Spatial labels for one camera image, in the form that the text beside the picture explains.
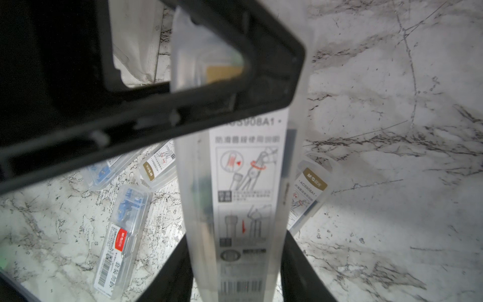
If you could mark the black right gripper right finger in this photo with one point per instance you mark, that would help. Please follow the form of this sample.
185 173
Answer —
299 281

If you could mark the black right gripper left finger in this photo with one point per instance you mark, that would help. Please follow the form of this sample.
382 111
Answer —
175 280

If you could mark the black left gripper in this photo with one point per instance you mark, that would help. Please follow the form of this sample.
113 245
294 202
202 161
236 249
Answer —
64 104

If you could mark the clear compass case white label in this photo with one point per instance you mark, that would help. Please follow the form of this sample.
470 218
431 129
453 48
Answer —
313 184

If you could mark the clear compass case barcode label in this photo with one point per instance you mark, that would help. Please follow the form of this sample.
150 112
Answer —
236 178

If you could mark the compass case red label front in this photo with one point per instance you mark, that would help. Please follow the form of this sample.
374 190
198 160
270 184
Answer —
122 240

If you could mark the compass case red label blue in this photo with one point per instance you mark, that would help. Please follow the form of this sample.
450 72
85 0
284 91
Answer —
97 176

